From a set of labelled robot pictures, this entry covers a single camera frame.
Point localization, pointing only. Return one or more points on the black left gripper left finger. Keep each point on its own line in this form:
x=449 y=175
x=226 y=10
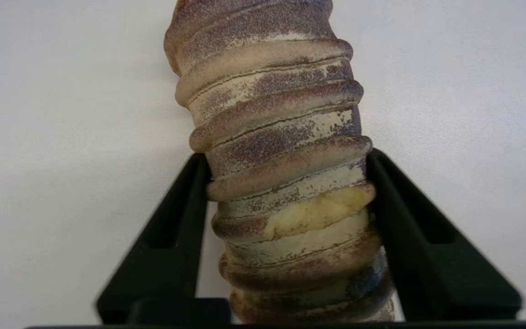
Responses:
x=167 y=278

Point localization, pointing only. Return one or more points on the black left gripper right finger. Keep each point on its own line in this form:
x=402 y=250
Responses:
x=441 y=283

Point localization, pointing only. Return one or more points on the long twisted striped bread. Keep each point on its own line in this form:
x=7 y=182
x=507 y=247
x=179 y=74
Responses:
x=281 y=151

